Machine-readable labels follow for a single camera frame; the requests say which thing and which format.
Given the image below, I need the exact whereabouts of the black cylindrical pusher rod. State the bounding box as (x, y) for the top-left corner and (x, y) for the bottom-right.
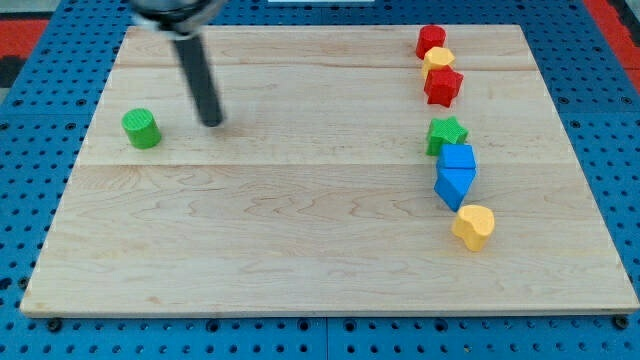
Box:
(173, 35), (224, 127)

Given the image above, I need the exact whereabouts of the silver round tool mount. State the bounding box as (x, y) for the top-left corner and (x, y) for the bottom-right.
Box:
(129, 0), (226, 36)

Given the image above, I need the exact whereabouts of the red star block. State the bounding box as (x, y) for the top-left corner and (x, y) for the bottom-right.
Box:
(424, 67), (464, 108)

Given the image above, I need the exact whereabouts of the green star block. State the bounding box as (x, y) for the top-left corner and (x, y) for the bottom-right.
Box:
(425, 116), (469, 156)

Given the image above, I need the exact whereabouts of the green cylinder block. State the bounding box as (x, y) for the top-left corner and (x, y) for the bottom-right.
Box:
(121, 108), (162, 149)

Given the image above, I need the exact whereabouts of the light wooden board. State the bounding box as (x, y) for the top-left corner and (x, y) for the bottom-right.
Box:
(21, 25), (639, 318)

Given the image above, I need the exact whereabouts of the red cylinder block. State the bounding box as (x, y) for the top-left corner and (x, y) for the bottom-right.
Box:
(415, 25), (446, 60)

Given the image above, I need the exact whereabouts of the yellow pentagon block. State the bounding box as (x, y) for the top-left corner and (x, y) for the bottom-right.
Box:
(421, 47), (456, 79)

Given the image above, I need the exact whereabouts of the blue cube block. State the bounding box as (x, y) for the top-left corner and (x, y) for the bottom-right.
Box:
(436, 144), (476, 169)

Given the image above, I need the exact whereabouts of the blue triangular block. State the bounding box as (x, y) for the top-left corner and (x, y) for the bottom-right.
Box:
(434, 168), (476, 212)

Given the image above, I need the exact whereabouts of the yellow heart block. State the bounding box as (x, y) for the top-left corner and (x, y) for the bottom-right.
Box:
(451, 205), (496, 252)

